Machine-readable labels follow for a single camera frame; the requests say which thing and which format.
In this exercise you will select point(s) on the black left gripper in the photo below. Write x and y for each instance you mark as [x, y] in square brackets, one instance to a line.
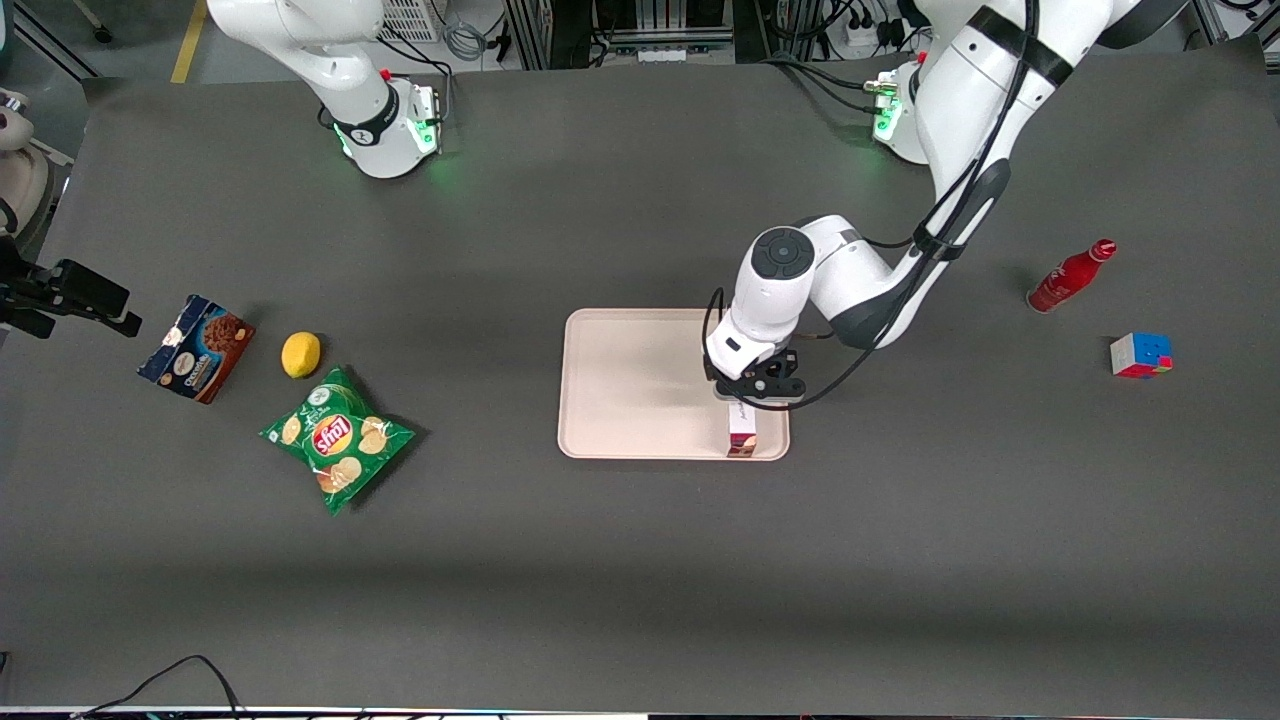
[785, 364]

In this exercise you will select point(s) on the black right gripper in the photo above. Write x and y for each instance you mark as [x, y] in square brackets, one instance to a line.
[62, 288]

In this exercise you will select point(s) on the red cookie box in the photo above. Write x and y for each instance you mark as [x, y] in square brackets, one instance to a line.
[742, 435]

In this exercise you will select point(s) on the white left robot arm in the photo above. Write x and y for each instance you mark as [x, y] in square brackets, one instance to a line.
[780, 255]

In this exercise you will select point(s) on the beige plastic tray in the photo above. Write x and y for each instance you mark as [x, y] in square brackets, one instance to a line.
[640, 390]

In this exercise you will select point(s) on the blue chocolate cookie box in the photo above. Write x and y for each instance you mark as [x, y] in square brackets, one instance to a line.
[198, 350]

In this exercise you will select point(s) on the white perforated box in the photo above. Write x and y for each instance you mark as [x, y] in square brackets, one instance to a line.
[410, 20]

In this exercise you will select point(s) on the beige rounded object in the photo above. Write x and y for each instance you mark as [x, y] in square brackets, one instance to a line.
[22, 180]

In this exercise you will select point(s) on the yellow lemon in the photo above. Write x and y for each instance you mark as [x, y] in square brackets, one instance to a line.
[301, 355]

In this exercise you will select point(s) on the metal leg with caster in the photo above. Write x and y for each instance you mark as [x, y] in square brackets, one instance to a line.
[97, 32]

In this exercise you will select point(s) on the green chips bag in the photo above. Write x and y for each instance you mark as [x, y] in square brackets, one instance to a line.
[338, 440]

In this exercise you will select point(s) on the red bottle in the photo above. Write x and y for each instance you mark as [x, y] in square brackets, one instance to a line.
[1065, 280]

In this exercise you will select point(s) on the white power strip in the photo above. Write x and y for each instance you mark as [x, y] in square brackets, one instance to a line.
[862, 38]

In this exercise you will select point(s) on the aluminium equipment rack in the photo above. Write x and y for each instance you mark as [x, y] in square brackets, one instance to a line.
[630, 30]

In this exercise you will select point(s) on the colourful puzzle cube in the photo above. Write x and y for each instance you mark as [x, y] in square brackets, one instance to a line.
[1140, 355]

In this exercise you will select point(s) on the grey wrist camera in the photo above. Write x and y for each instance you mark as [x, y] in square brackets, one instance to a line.
[775, 398]

